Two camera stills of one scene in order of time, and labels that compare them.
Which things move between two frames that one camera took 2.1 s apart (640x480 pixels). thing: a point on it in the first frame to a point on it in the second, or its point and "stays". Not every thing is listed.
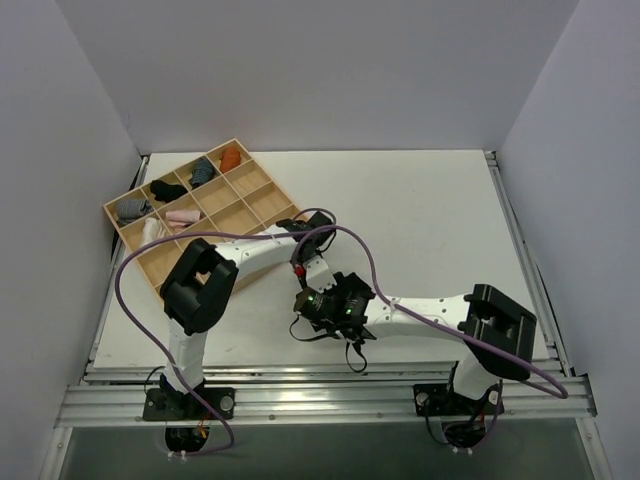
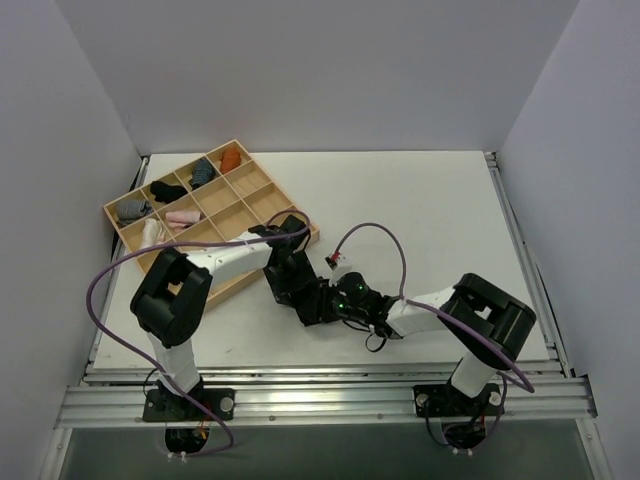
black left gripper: (307, 251) to (282, 282)
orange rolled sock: (230, 157) stays
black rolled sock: (166, 192) stays
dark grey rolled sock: (202, 171) stays
